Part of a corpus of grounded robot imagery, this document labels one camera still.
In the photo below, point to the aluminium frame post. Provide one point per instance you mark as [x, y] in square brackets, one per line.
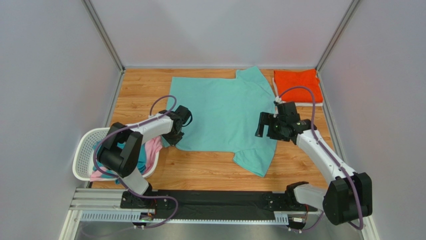
[95, 18]
[349, 13]

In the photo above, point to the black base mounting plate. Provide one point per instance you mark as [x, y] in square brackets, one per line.
[216, 205]

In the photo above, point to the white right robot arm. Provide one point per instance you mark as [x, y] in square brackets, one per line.
[332, 173]

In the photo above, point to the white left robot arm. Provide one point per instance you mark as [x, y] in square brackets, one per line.
[119, 151]

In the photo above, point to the dark teal t-shirt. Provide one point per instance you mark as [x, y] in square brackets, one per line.
[97, 176]

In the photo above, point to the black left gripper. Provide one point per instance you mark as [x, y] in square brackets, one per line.
[173, 141]

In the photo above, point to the white perforated laundry basket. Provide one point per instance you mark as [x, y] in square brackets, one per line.
[83, 159]

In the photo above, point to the folded orange t-shirt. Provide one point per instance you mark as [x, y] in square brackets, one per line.
[286, 79]

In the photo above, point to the pink t-shirt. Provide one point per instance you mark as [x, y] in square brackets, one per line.
[152, 148]

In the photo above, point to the aluminium frame post left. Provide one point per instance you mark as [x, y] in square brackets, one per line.
[95, 18]

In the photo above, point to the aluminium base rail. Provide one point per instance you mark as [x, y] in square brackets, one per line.
[111, 213]

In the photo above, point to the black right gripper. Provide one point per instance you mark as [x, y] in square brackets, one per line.
[271, 126]

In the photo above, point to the aluminium frame post right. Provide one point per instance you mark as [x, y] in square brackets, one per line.
[349, 13]

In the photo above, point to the light teal t-shirt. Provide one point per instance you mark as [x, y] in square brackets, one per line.
[225, 117]

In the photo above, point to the folded white t-shirt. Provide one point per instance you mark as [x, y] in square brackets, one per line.
[298, 104]

